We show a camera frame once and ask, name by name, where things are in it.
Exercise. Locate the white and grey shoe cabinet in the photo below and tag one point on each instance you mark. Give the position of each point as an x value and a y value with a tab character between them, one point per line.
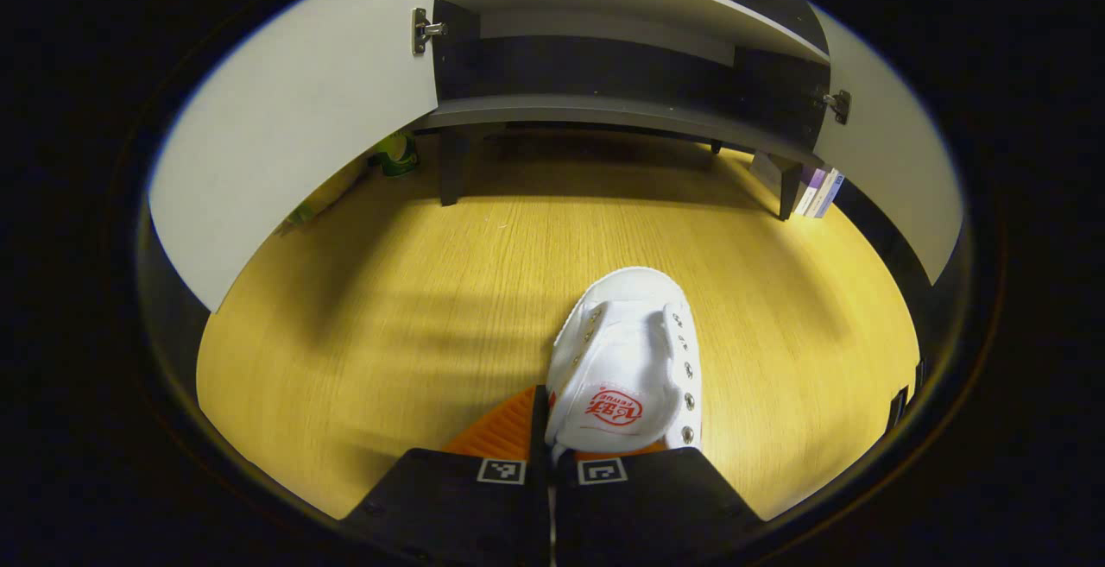
604	110

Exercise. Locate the yellow plush toy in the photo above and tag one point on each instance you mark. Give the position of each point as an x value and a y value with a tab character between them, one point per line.
332	192

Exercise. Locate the white shoe cabinet door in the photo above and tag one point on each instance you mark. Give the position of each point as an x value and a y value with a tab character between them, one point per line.
302	118
898	170

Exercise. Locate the metal door hinge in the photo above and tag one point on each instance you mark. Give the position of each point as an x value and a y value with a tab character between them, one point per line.
839	106
420	30

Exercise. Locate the purple and white book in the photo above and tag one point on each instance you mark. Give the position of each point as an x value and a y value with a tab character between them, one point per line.
805	192

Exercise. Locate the white canvas shoe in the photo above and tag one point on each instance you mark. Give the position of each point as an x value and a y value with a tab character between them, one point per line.
626	351

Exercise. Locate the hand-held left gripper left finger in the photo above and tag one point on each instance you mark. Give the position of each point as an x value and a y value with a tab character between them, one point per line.
539	429

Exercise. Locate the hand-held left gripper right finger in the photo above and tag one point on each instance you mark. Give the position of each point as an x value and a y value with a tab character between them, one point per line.
647	507

